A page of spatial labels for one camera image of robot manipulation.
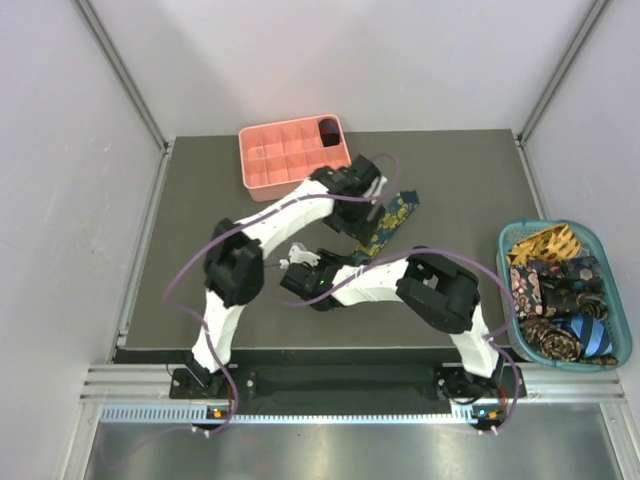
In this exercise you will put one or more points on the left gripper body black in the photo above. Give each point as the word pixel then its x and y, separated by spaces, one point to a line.
pixel 352 220

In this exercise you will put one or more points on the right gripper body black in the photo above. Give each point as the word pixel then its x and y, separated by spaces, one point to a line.
pixel 326 260

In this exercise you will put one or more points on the blue yellow floral tie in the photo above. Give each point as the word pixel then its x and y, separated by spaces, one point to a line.
pixel 397 211

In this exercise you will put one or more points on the pink compartment organizer box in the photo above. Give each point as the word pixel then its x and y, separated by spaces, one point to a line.
pixel 276 157

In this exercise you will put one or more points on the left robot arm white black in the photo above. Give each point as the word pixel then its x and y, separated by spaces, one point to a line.
pixel 234 270

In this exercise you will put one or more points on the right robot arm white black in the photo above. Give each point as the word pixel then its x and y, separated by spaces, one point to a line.
pixel 439 291

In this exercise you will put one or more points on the rolled red blue tie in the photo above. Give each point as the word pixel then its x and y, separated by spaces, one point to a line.
pixel 329 131

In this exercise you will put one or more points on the pink floral dark tie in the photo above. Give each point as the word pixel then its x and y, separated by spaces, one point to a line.
pixel 525 288

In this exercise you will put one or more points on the orange patterned tie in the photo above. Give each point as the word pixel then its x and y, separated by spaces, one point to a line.
pixel 553 244

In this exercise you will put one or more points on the dark floral navy tie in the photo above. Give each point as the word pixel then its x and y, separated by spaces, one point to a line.
pixel 578 275

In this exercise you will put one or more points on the brown paisley rolled tie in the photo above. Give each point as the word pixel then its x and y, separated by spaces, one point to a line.
pixel 551 341

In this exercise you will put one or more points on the teal plastic basket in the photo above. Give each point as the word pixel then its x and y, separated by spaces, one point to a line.
pixel 606 307

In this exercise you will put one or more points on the blue striped tie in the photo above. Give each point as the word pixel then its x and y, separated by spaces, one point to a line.
pixel 591 333

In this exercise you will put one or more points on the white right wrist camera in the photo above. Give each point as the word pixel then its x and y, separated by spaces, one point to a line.
pixel 298 254

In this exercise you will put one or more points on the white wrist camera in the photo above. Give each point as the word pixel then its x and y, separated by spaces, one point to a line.
pixel 376 189
pixel 298 254

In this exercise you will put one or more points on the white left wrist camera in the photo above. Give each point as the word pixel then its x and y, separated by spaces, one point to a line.
pixel 376 189

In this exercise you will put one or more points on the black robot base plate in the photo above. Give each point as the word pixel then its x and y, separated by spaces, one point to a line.
pixel 371 380

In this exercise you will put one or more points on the slotted grey cable duct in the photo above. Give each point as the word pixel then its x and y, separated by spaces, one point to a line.
pixel 202 414

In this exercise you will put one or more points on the right aluminium frame post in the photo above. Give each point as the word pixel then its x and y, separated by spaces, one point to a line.
pixel 586 27

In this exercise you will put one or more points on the aluminium frame post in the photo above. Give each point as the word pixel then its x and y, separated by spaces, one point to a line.
pixel 98 32
pixel 586 27

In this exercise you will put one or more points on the left aluminium frame post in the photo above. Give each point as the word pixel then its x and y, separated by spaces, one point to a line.
pixel 98 32

